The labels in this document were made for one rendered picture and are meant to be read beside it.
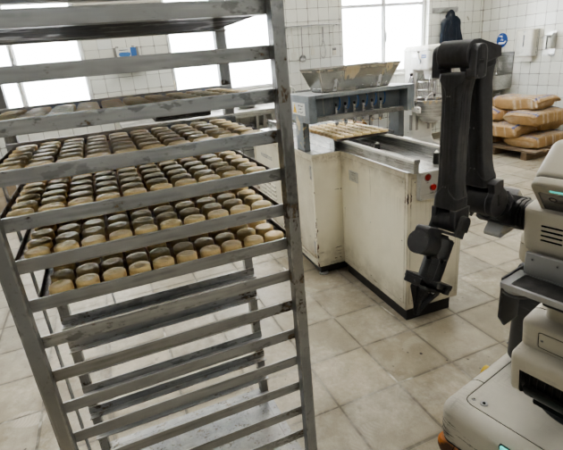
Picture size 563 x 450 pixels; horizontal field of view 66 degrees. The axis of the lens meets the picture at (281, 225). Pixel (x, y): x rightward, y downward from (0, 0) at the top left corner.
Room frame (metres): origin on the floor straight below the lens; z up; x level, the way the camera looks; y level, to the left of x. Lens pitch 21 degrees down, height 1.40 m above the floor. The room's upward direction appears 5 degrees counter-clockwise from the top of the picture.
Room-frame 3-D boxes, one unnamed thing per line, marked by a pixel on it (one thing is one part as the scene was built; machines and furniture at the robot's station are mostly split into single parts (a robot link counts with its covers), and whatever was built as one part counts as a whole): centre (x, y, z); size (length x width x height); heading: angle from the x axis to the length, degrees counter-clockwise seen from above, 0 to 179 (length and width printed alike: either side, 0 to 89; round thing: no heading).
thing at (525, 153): (5.66, -3.16, 0.06); 1.20 x 0.80 x 0.11; 23
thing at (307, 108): (2.85, -0.51, 1.01); 0.72 x 0.33 x 0.34; 108
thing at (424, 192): (2.02, -0.78, 0.77); 0.24 x 0.04 x 0.14; 108
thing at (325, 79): (2.85, -0.51, 1.25); 0.56 x 0.29 x 0.14; 108
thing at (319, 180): (3.30, -0.36, 0.42); 1.28 x 0.72 x 0.84; 18
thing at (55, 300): (0.92, 0.27, 0.96); 0.64 x 0.03 x 0.03; 111
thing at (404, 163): (2.91, -0.34, 0.87); 2.01 x 0.03 x 0.07; 18
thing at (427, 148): (3.00, -0.61, 0.87); 2.01 x 0.03 x 0.07; 18
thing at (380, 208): (2.37, -0.67, 0.45); 0.70 x 0.34 x 0.90; 18
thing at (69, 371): (0.92, 0.27, 0.78); 0.64 x 0.03 x 0.03; 111
